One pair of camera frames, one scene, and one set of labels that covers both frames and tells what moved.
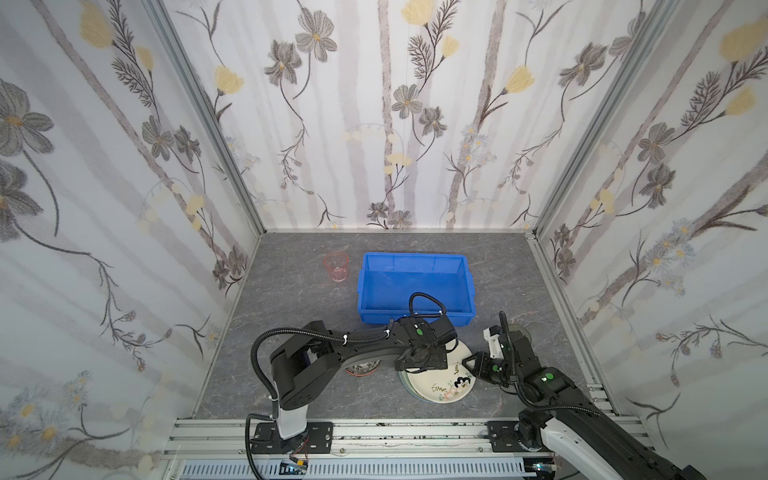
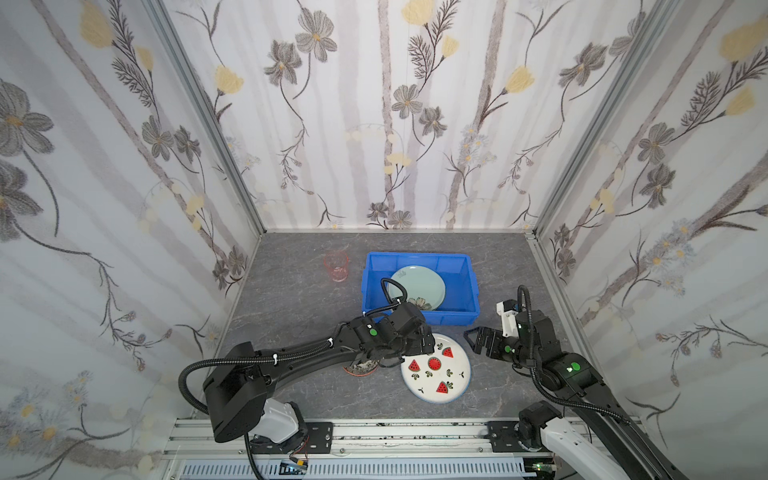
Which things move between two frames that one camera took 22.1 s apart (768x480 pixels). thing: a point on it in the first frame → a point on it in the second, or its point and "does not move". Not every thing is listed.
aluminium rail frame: x=203 y=438 does not move
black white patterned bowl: x=363 y=369 does not move
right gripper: x=507 y=355 → x=489 y=343
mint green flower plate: x=403 y=375 → x=424 y=287
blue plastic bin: x=389 y=283 does not move
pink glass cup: x=337 y=263 does not move
